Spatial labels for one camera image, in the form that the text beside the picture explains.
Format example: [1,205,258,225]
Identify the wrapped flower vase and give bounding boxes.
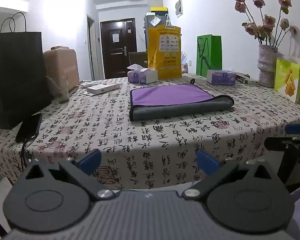
[257,44,282,88]

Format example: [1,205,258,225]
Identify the clear plastic bag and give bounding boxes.
[46,76,70,103]

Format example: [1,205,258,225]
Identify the black smartphone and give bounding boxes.
[15,113,43,142]

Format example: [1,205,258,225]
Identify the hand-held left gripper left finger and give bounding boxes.
[19,149,117,202]

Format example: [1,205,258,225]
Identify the dried pink roses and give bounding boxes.
[234,0,298,48]

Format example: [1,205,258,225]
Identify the dark brown box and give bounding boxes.
[128,52,148,69]

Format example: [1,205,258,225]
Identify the black paper bag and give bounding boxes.
[0,12,53,130]

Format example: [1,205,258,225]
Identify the brown cardboard box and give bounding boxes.
[43,45,80,95]

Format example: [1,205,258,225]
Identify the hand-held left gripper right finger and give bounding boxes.
[181,149,290,202]

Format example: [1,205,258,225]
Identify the black cable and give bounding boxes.
[20,140,32,172]

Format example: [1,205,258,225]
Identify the lime green paper bag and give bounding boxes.
[274,56,300,103]

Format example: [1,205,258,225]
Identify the dark brown door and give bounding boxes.
[100,18,137,79]

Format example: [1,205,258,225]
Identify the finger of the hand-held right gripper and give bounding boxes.
[264,123,300,185]

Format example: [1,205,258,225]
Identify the grey refrigerator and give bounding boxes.
[144,12,169,30]

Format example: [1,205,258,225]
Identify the calligraphy printed tablecloth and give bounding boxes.
[0,73,300,190]

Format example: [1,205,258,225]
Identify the yellow printed bag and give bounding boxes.
[147,25,182,79]

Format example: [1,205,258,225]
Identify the purple and grey towel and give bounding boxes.
[129,79,235,121]

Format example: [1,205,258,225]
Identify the flat white box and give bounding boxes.
[87,82,121,95]

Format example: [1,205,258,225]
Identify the purple tissue pack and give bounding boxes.
[206,69,237,85]

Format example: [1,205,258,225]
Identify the wall picture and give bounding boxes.
[175,0,184,18]

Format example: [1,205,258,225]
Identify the purple tissue box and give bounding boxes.
[127,64,158,84]

